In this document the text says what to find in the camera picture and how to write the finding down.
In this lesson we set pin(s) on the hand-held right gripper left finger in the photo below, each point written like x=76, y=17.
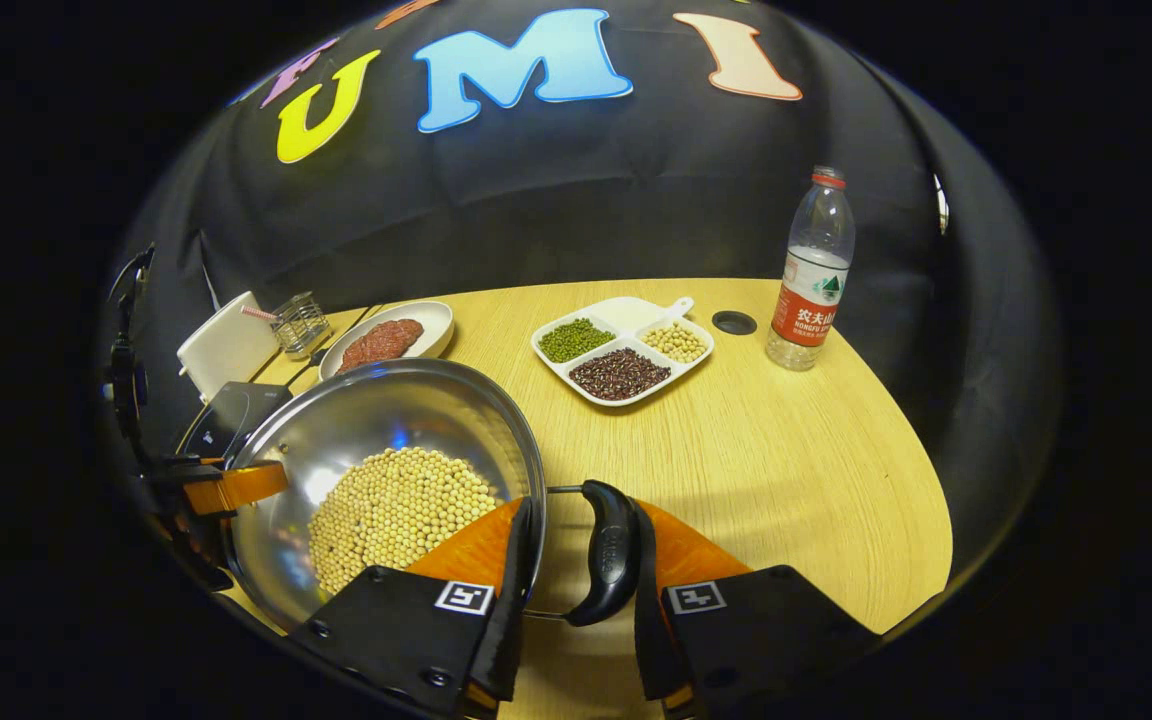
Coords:
x=518, y=600

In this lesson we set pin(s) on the heap of green mung beans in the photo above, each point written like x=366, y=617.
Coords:
x=576, y=340

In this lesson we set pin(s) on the white toaster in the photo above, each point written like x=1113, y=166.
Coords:
x=226, y=350

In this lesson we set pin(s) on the clear water bottle red label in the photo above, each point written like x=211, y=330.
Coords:
x=816, y=290

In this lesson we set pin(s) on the white round plate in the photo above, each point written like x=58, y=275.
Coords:
x=436, y=320

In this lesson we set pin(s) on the pile of soybeans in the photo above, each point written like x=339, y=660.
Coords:
x=396, y=510

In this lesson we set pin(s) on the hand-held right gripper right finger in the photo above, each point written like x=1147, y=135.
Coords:
x=648, y=640

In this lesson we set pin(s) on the white divided dish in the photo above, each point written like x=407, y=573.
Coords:
x=626, y=315

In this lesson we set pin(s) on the red meat piece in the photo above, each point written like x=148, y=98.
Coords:
x=381, y=343

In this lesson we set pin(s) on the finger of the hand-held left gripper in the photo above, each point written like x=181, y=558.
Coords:
x=236, y=485

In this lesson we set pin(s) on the black induction cooktop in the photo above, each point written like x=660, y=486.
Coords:
x=236, y=415

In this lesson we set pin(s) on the black table grommet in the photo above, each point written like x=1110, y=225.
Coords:
x=734, y=323

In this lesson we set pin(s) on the pink stick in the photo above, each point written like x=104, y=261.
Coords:
x=258, y=313

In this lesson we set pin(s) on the steel pot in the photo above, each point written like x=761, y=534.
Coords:
x=386, y=410

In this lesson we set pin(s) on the small heap of soybeans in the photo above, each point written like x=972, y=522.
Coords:
x=676, y=343

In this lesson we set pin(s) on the heap of dark red beans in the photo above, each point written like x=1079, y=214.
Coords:
x=619, y=374

